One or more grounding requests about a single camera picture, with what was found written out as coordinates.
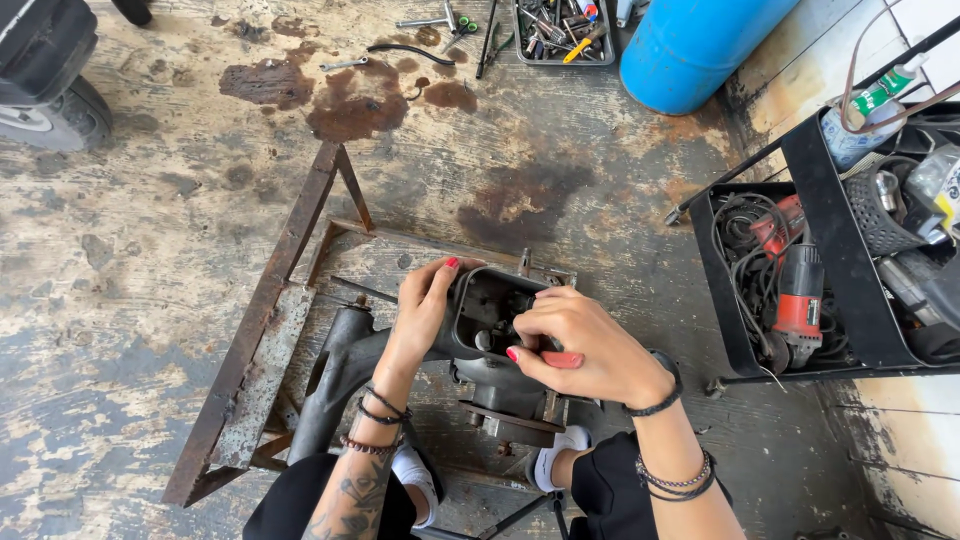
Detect person's right hand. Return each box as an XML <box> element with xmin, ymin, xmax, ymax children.
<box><xmin>505</xmin><ymin>285</ymin><xmax>681</xmax><ymax>411</ymax></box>

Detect person's left hand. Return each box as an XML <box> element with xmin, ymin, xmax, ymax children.
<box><xmin>372</xmin><ymin>255</ymin><xmax>487</xmax><ymax>384</ymax></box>

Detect grey metal engine casing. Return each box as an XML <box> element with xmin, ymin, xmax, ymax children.
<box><xmin>287</xmin><ymin>264</ymin><xmax>580</xmax><ymax>466</ymax></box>

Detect person's right white shoe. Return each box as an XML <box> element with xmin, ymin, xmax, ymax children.
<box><xmin>532</xmin><ymin>424</ymin><xmax>594</xmax><ymax>495</ymax></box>

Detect person's right trouser leg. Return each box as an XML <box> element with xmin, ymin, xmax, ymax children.
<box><xmin>567</xmin><ymin>430</ymin><xmax>735</xmax><ymax>540</ymax></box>

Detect person's trouser leg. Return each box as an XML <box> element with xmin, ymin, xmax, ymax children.
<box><xmin>567</xmin><ymin>430</ymin><xmax>735</xmax><ymax>540</ymax></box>
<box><xmin>242</xmin><ymin>452</ymin><xmax>419</xmax><ymax>540</ymax></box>

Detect black stool legs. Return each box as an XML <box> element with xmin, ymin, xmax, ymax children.
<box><xmin>414</xmin><ymin>489</ymin><xmax>573</xmax><ymax>540</ymax></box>

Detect red grey angle grinder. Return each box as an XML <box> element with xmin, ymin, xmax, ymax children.
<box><xmin>765</xmin><ymin>243</ymin><xmax>827</xmax><ymax>374</ymax></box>

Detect red power tool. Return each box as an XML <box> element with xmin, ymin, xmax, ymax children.
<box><xmin>749</xmin><ymin>194</ymin><xmax>808</xmax><ymax>261</ymax></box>

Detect person's left trouser leg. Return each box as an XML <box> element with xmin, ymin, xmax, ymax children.
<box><xmin>242</xmin><ymin>452</ymin><xmax>419</xmax><ymax>540</ymax></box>

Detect black metal tool cart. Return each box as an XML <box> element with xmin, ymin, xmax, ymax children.
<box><xmin>663</xmin><ymin>15</ymin><xmax>960</xmax><ymax>400</ymax></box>

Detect long black pliers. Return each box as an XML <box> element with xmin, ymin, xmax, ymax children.
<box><xmin>475</xmin><ymin>0</ymin><xmax>501</xmax><ymax>81</ymax></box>

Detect black mesh basket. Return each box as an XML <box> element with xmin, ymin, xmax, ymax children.
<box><xmin>843</xmin><ymin>156</ymin><xmax>933</xmax><ymax>258</ymax></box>

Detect blue plastic barrel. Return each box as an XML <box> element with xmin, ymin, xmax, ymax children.
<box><xmin>618</xmin><ymin>0</ymin><xmax>801</xmax><ymax>117</ymax></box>

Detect grey tray of tools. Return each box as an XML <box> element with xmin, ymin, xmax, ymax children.
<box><xmin>511</xmin><ymin>0</ymin><xmax>617</xmax><ymax>67</ymax></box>

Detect white bottle green label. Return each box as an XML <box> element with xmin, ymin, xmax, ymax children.
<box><xmin>819</xmin><ymin>52</ymin><xmax>930</xmax><ymax>171</ymax></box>

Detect vehicle wheel with tyre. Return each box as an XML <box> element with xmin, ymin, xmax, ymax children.
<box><xmin>0</xmin><ymin>75</ymin><xmax>114</xmax><ymax>153</ymax></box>

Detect black vehicle body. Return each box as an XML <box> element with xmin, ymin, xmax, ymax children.
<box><xmin>0</xmin><ymin>0</ymin><xmax>100</xmax><ymax>108</ymax></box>

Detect black wrist bracelet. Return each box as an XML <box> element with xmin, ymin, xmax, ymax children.
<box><xmin>621</xmin><ymin>349</ymin><xmax>685</xmax><ymax>420</ymax></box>

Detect black cord wrist bracelets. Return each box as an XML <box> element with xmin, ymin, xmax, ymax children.
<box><xmin>355</xmin><ymin>384</ymin><xmax>414</xmax><ymax>428</ymax></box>

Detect brown bead bracelet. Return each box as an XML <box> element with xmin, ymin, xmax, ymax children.
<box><xmin>338</xmin><ymin>432</ymin><xmax>404</xmax><ymax>458</ymax></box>

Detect black braided forearm bracelets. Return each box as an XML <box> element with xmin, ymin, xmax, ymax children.
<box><xmin>634</xmin><ymin>447</ymin><xmax>718</xmax><ymax>504</ymax></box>

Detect black power cables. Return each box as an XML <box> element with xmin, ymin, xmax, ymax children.
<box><xmin>708</xmin><ymin>192</ymin><xmax>852</xmax><ymax>369</ymax></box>

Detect rusty metal frame stand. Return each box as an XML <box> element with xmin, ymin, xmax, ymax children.
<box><xmin>161</xmin><ymin>141</ymin><xmax>580</xmax><ymax>509</ymax></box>

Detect black rubber hose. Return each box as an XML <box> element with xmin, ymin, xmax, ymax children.
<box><xmin>365</xmin><ymin>43</ymin><xmax>457</xmax><ymax>68</ymax></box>

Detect silver T-handle wrench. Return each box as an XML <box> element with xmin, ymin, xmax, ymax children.
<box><xmin>394</xmin><ymin>0</ymin><xmax>459</xmax><ymax>33</ymax></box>

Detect brown looped cable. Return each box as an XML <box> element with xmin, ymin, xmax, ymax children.
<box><xmin>839</xmin><ymin>0</ymin><xmax>960</xmax><ymax>137</ymax></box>

